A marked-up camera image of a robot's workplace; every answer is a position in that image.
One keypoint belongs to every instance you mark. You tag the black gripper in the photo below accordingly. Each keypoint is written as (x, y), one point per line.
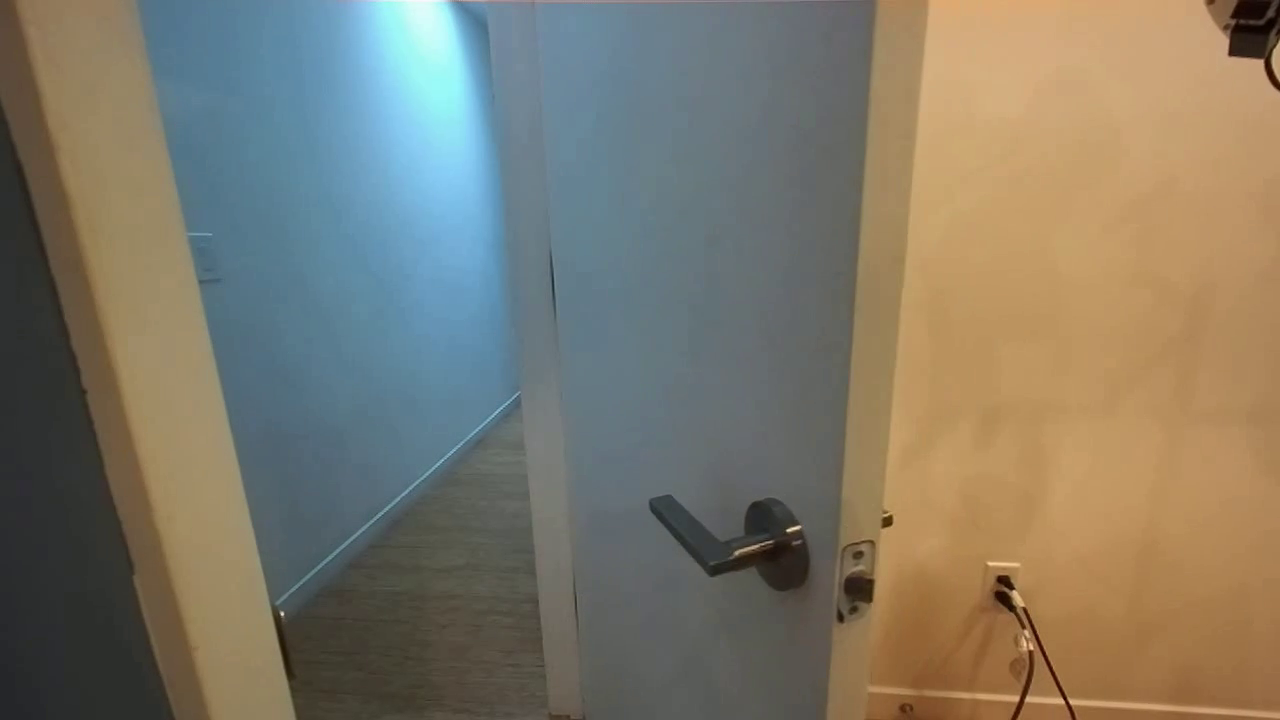
(1251, 30)

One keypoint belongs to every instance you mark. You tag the white interior door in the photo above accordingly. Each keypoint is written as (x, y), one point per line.
(693, 265)

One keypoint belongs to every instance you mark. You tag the metal door latch plate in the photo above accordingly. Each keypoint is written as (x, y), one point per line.
(856, 580)

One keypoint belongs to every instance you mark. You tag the white room baseboard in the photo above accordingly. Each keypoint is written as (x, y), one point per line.
(1134, 704)

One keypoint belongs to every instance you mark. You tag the white hallway baseboard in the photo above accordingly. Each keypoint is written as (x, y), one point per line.
(400, 503)

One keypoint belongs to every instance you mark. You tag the metal strike plate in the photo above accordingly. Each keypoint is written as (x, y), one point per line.
(285, 643)

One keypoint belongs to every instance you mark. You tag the white wall power outlet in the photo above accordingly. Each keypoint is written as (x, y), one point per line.
(1005, 568)

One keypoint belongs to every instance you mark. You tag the white wall light switch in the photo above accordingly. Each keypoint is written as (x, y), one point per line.
(205, 256)

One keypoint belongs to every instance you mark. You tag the cream door frame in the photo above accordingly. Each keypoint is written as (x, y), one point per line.
(133, 347)

